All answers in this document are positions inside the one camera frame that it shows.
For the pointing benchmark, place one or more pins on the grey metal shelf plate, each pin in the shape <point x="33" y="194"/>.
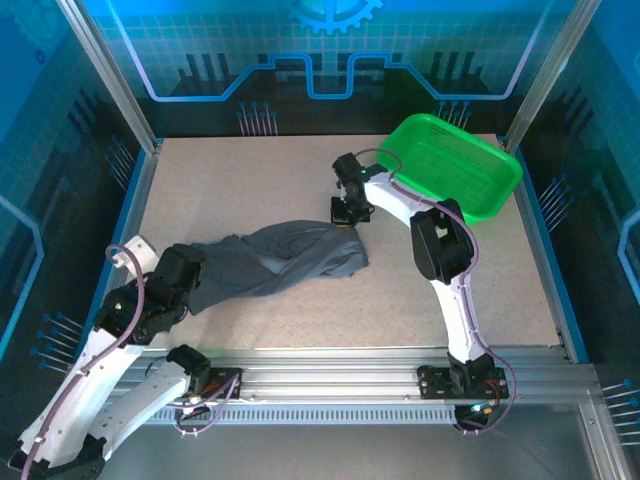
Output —
<point x="350" y="450"/>

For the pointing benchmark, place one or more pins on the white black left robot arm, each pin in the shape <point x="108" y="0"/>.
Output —
<point x="100" y="400"/>

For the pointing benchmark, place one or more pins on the grey t-shirt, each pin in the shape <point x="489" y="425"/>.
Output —
<point x="280" y="260"/>

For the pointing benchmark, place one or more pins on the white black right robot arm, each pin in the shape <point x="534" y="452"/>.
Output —
<point x="452" y="310"/>

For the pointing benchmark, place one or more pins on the aluminium frame rail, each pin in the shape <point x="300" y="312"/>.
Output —
<point x="325" y="375"/>

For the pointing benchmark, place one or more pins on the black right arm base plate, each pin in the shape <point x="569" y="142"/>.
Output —
<point x="435" y="382"/>

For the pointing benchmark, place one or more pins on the green plastic basket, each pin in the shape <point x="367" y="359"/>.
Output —
<point x="450" y="160"/>

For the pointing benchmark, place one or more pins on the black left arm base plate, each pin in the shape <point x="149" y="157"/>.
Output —
<point x="225" y="382"/>

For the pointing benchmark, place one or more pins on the aluminium corner post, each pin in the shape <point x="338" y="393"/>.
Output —
<point x="550" y="75"/>
<point x="110" y="75"/>

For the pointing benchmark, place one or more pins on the aluminium side rail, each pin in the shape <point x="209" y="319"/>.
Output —
<point x="145" y="170"/>
<point x="545" y="250"/>

